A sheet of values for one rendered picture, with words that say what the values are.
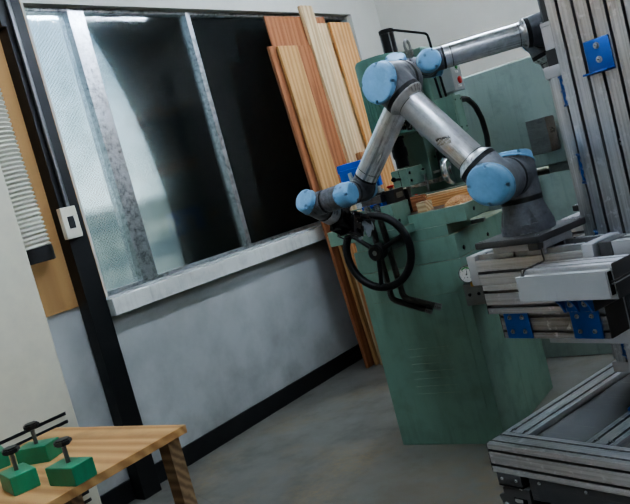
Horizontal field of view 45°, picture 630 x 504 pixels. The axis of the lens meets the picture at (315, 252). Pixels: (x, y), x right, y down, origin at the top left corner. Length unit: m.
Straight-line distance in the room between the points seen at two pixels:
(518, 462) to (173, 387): 1.82
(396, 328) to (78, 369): 1.32
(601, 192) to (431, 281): 0.85
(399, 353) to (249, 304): 1.22
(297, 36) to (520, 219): 2.81
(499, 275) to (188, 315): 1.86
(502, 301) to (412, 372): 0.82
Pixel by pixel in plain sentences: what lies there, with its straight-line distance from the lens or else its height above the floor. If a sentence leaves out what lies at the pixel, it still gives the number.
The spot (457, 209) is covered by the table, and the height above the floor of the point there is 0.88.
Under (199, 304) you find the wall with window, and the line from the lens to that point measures 3.75.
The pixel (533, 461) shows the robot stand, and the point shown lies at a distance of 2.29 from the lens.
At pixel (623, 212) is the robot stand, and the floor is 0.81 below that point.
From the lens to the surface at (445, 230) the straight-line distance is 2.78.
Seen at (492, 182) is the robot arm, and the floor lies 0.99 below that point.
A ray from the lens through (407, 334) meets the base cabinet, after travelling 2.96.
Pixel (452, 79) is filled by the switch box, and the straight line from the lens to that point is 3.18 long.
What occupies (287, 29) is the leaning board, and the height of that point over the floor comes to 2.02.
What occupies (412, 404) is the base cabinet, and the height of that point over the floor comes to 0.17.
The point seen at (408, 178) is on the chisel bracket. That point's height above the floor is 1.03.
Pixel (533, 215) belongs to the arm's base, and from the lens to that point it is 2.17.
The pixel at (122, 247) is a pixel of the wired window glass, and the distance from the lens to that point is 3.60.
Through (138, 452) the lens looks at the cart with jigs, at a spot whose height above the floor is 0.52.
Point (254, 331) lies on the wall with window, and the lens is 4.00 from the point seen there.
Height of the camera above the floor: 1.10
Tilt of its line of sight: 5 degrees down
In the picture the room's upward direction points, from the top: 15 degrees counter-clockwise
